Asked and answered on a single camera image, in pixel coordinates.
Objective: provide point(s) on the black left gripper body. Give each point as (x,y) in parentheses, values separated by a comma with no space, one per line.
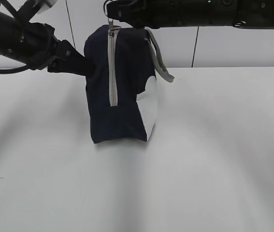
(38,48)

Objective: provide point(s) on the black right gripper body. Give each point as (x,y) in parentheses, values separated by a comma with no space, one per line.
(137,13)

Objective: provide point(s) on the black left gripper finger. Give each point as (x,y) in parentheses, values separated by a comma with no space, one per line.
(70,61)

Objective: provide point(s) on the navy insulated lunch bag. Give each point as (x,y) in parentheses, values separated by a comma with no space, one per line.
(122,93)

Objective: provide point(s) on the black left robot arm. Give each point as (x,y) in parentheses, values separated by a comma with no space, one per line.
(10,31)

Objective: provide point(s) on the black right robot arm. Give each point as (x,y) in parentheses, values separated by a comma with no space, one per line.
(241,14)

